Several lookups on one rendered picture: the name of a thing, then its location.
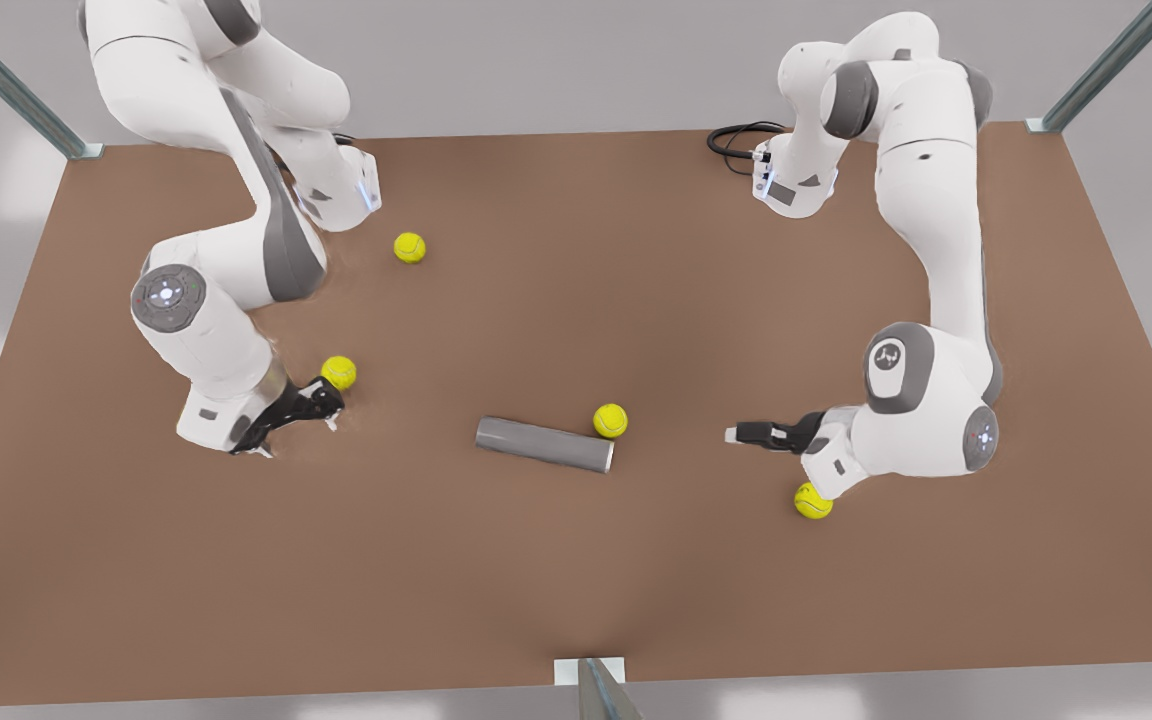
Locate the black cable loop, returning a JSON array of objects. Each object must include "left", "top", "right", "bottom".
[{"left": 706, "top": 121, "right": 788, "bottom": 177}]

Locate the silver frame post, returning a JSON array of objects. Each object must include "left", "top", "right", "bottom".
[
  {"left": 1025, "top": 0, "right": 1152, "bottom": 134},
  {"left": 553, "top": 656, "right": 645, "bottom": 720},
  {"left": 0, "top": 0, "right": 104, "bottom": 162}
]

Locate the grey tennis tube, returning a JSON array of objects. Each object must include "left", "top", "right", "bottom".
[{"left": 475, "top": 415, "right": 616, "bottom": 475}]

